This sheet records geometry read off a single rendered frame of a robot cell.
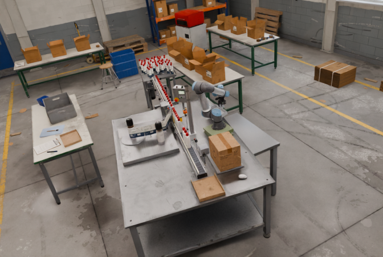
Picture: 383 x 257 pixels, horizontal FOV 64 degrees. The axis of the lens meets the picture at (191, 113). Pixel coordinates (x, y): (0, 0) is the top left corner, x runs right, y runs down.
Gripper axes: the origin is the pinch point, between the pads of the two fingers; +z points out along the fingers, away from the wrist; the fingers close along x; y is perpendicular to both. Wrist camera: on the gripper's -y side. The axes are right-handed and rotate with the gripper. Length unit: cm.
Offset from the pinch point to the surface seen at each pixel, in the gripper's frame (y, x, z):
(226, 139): 83, -53, -16
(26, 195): -130, -270, 96
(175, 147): 28, -89, 8
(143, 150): 7, -121, 8
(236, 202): 88, -49, 74
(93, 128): -253, -134, 96
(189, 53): -224, 87, -5
